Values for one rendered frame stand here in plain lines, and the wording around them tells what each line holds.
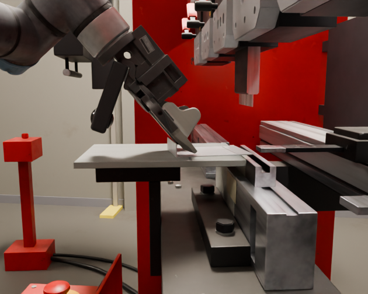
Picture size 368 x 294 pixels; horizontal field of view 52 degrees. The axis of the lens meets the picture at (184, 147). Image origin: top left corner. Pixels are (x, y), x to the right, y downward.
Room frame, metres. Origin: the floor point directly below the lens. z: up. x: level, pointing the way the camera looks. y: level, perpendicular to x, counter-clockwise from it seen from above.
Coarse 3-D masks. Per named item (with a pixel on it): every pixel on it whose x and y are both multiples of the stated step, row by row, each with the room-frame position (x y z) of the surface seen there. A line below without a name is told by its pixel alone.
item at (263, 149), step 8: (336, 128) 0.71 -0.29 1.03; (344, 128) 0.70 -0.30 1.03; (352, 128) 0.70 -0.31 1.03; (360, 128) 0.70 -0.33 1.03; (328, 136) 0.72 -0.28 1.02; (336, 136) 0.69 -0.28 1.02; (344, 136) 0.67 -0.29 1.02; (352, 136) 0.65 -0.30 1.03; (360, 136) 0.63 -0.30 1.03; (328, 144) 0.72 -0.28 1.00; (336, 144) 0.69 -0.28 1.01; (344, 144) 0.66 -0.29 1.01; (352, 144) 0.63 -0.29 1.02; (360, 144) 0.62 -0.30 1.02; (264, 152) 0.65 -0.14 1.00; (272, 152) 0.65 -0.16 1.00; (336, 152) 0.68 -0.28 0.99; (344, 152) 0.66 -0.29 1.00; (352, 152) 0.63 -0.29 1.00; (360, 152) 0.62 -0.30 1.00; (352, 160) 0.63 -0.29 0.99; (360, 160) 0.62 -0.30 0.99
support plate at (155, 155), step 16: (96, 144) 0.73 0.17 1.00; (112, 144) 0.73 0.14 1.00; (128, 144) 0.73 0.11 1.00; (144, 144) 0.73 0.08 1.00; (160, 144) 0.73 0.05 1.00; (192, 144) 0.73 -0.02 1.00; (208, 144) 0.73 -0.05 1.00; (224, 144) 0.73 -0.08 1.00; (80, 160) 0.56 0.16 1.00; (96, 160) 0.56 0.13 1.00; (112, 160) 0.56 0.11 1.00; (128, 160) 0.56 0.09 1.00; (144, 160) 0.56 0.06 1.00; (160, 160) 0.56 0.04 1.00; (176, 160) 0.56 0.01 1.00; (192, 160) 0.56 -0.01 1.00; (208, 160) 0.56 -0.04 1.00; (224, 160) 0.57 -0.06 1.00; (240, 160) 0.57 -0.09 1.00
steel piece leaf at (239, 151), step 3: (225, 147) 0.68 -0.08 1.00; (228, 147) 0.68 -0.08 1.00; (231, 147) 0.68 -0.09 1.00; (234, 147) 0.68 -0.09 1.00; (237, 147) 0.68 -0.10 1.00; (231, 150) 0.64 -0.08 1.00; (234, 150) 0.64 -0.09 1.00; (237, 150) 0.64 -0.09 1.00; (240, 150) 0.64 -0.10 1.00; (243, 150) 0.64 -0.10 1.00; (246, 150) 0.64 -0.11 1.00; (237, 153) 0.61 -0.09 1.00; (240, 153) 0.61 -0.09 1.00; (243, 153) 0.61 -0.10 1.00; (246, 153) 0.61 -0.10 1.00; (249, 153) 0.61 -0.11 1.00; (252, 153) 0.61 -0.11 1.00
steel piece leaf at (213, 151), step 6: (168, 138) 0.66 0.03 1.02; (168, 144) 0.66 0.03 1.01; (174, 144) 0.60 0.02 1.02; (174, 150) 0.60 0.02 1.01; (180, 150) 0.64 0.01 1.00; (186, 150) 0.64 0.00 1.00; (198, 150) 0.64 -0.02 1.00; (204, 150) 0.64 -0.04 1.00; (210, 150) 0.64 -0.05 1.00; (216, 150) 0.64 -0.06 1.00; (222, 150) 0.64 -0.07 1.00; (228, 150) 0.64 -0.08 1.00; (180, 156) 0.59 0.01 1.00; (186, 156) 0.59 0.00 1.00; (192, 156) 0.59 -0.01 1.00; (198, 156) 0.59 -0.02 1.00; (204, 156) 0.60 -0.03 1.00
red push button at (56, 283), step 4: (48, 284) 0.54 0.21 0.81; (52, 284) 0.54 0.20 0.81; (56, 284) 0.54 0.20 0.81; (60, 284) 0.54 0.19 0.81; (64, 284) 0.54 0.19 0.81; (68, 284) 0.54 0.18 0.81; (44, 288) 0.53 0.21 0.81; (48, 288) 0.53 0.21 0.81; (52, 288) 0.53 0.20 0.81; (56, 288) 0.53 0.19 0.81; (60, 288) 0.53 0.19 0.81; (64, 288) 0.53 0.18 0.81; (68, 288) 0.54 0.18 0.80; (44, 292) 0.52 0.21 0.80; (48, 292) 0.52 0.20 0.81; (52, 292) 0.52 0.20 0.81; (56, 292) 0.52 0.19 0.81; (60, 292) 0.52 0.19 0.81; (64, 292) 0.53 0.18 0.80
